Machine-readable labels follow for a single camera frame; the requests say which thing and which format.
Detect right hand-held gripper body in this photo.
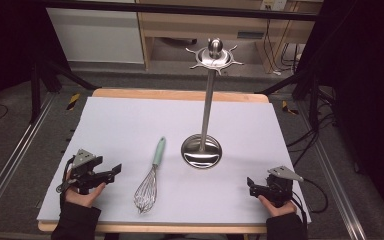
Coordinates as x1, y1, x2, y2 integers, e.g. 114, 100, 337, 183
262, 165, 305, 208

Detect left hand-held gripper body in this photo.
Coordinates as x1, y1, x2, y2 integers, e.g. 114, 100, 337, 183
67, 148, 110, 196

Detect person's right hand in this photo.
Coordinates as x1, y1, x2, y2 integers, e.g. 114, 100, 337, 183
257, 194, 297, 218

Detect person's left hand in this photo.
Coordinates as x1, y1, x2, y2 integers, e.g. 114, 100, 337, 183
64, 170, 107, 209

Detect yellow black floor tape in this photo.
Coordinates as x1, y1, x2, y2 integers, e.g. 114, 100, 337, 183
281, 100, 300, 116
66, 92, 81, 111

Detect white table mat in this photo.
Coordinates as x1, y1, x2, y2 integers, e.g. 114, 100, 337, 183
36, 96, 312, 225

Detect black metal stand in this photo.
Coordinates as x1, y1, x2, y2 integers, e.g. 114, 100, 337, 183
255, 71, 322, 132
29, 58, 100, 125

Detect steel utensil stand with hooks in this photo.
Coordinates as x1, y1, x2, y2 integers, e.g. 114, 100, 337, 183
180, 37, 245, 170

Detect dark curtain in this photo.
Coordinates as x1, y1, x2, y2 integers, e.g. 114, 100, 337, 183
0, 0, 64, 124
296, 0, 384, 231

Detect white cabinet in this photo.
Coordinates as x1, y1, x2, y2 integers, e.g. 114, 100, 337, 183
45, 7, 145, 65

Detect wooden desk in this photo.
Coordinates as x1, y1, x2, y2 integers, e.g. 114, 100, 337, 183
135, 0, 325, 74

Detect white power strip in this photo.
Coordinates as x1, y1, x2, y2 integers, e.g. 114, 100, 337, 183
260, 0, 288, 12

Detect wire whisk with green handle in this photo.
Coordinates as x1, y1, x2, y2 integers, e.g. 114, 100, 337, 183
133, 136, 167, 215

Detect right hand-held gripper black cable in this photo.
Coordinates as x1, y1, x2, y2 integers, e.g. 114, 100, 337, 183
290, 177, 330, 228

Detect black floor cables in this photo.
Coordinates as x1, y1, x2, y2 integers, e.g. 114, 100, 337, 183
285, 96, 338, 168

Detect metal floor rail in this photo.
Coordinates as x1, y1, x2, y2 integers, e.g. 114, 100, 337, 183
0, 92, 58, 231
297, 99, 368, 240

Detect black metal frame bar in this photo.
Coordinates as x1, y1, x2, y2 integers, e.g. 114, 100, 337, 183
41, 0, 318, 22

